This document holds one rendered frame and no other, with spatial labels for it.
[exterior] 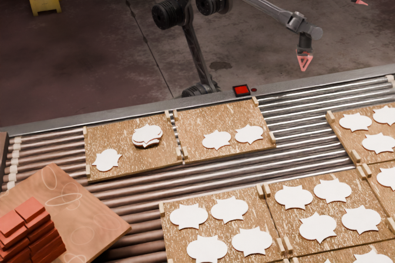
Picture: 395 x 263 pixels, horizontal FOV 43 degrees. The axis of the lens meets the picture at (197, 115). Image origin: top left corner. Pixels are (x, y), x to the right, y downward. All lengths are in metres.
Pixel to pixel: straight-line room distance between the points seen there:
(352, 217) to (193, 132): 0.80
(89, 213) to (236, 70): 2.70
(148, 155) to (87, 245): 0.57
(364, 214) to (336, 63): 2.64
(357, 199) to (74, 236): 1.07
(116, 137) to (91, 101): 1.89
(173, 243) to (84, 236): 0.32
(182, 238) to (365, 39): 3.36
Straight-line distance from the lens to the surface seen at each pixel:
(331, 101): 2.52
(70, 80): 4.51
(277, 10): 2.22
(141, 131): 2.26
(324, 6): 5.39
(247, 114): 2.37
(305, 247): 1.87
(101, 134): 2.36
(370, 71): 2.76
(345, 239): 1.91
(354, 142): 2.27
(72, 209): 1.92
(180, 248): 1.86
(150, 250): 1.90
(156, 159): 2.18
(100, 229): 1.83
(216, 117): 2.36
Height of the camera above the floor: 2.44
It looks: 39 degrees down
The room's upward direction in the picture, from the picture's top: 5 degrees counter-clockwise
